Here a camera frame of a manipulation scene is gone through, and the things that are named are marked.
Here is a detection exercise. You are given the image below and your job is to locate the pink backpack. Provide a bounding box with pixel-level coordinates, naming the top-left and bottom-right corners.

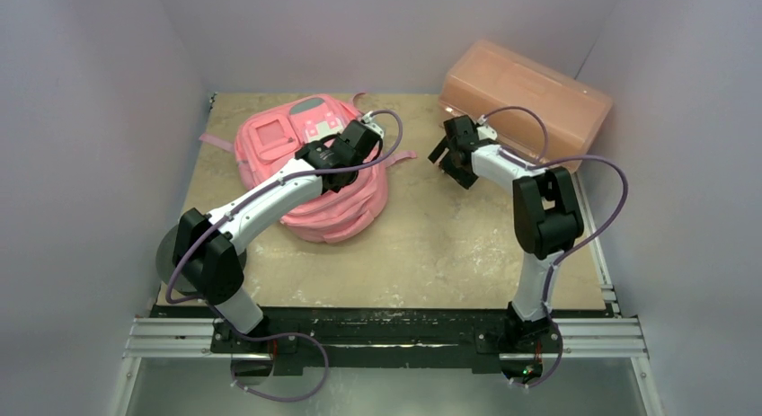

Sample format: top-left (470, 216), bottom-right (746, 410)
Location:
top-left (200, 94), bottom-right (416, 249)

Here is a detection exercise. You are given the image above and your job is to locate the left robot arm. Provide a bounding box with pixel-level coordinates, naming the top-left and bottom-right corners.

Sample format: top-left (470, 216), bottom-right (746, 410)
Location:
top-left (167, 118), bottom-right (384, 352)

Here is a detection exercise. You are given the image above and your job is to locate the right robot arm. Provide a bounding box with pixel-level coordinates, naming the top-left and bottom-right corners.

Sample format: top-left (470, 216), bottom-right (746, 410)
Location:
top-left (428, 116), bottom-right (584, 350)

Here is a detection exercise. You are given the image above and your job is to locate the orange plastic storage box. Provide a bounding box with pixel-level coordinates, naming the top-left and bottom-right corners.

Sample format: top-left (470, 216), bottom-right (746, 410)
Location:
top-left (439, 40), bottom-right (614, 162)

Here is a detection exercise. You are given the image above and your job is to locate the grey tape roll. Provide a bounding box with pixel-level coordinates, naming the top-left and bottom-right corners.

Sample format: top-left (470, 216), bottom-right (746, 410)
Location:
top-left (155, 218), bottom-right (246, 305)

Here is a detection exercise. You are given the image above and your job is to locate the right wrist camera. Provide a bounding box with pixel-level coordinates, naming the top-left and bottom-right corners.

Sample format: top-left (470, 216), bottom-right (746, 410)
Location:
top-left (475, 118), bottom-right (498, 141)

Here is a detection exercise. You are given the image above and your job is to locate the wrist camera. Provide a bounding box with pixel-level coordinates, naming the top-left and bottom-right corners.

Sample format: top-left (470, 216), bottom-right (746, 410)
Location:
top-left (475, 118), bottom-right (498, 141)
top-left (359, 111), bottom-right (385, 139)

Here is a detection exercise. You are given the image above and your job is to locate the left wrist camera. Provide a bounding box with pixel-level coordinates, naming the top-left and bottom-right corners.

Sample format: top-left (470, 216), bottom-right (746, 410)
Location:
top-left (359, 111), bottom-right (385, 139)

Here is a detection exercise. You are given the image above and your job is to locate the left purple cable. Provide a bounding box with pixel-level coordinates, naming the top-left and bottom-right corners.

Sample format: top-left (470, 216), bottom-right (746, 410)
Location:
top-left (165, 108), bottom-right (404, 337)

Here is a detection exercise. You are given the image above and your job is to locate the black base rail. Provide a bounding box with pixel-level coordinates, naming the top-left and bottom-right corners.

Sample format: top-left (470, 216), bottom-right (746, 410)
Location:
top-left (125, 307), bottom-right (647, 380)

